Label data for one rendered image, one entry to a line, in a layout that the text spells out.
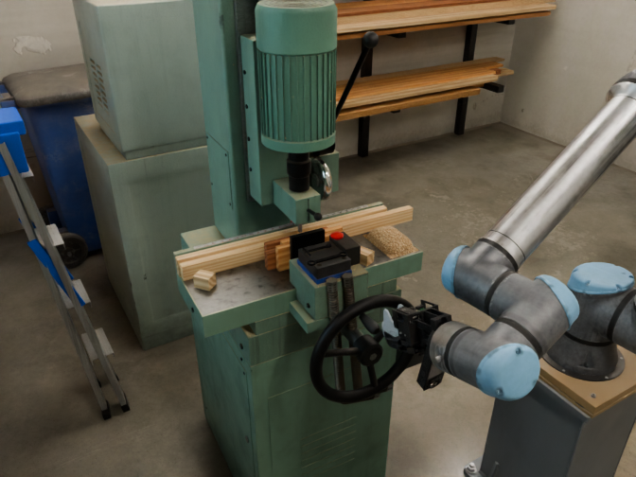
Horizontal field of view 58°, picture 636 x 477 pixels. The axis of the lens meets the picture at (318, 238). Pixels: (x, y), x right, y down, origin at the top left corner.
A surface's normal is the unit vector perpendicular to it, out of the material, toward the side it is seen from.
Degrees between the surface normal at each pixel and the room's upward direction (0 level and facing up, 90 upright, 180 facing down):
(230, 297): 0
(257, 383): 90
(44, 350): 0
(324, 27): 90
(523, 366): 72
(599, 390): 1
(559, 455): 90
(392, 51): 90
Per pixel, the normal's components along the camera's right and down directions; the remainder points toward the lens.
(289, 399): 0.47, 0.44
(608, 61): -0.86, 0.26
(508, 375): 0.37, 0.17
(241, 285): 0.00, -0.87
